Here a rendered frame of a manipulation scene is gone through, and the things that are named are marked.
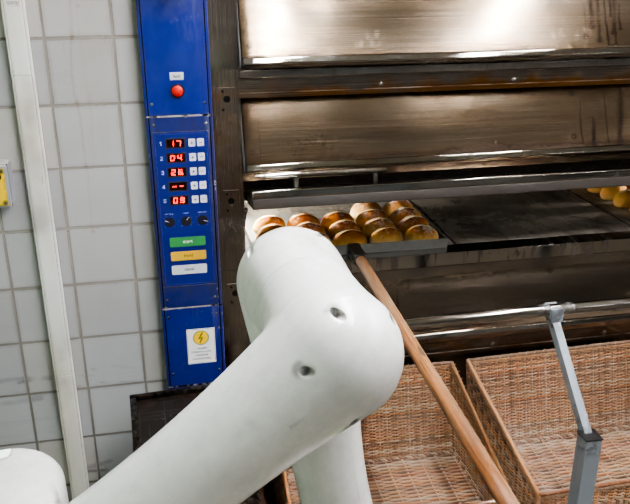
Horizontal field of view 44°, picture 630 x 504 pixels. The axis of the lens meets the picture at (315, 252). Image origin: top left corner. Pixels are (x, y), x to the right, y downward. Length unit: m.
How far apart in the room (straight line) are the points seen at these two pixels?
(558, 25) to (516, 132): 0.29
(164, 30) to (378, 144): 0.60
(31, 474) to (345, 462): 0.35
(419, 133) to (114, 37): 0.79
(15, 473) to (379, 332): 0.44
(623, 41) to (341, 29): 0.75
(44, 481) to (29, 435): 1.39
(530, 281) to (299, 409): 1.74
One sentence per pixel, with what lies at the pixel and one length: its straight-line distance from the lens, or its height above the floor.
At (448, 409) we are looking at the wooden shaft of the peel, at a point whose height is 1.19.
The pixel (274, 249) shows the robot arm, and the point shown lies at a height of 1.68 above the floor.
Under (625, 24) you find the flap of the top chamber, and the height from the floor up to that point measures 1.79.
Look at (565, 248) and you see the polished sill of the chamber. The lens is 2.34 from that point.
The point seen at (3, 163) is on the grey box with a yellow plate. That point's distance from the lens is 1.94.
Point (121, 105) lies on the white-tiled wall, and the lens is 1.93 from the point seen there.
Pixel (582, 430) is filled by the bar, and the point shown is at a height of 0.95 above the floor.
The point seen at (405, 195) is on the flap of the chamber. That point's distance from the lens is 1.93.
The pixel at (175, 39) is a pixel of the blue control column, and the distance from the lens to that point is 1.88.
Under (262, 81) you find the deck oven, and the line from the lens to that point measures 1.94.
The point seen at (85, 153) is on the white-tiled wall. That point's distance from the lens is 1.96.
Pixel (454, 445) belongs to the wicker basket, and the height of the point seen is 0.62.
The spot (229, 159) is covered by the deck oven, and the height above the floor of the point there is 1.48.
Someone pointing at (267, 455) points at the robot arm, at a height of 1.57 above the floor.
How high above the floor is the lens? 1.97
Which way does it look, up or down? 22 degrees down
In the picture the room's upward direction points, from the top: straight up
